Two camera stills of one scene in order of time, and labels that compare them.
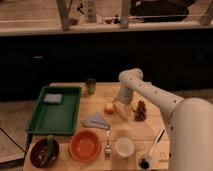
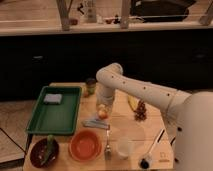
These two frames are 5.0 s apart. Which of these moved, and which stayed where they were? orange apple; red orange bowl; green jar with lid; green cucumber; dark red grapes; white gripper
Moved: orange apple; white gripper
Stayed: green cucumber; red orange bowl; dark red grapes; green jar with lid
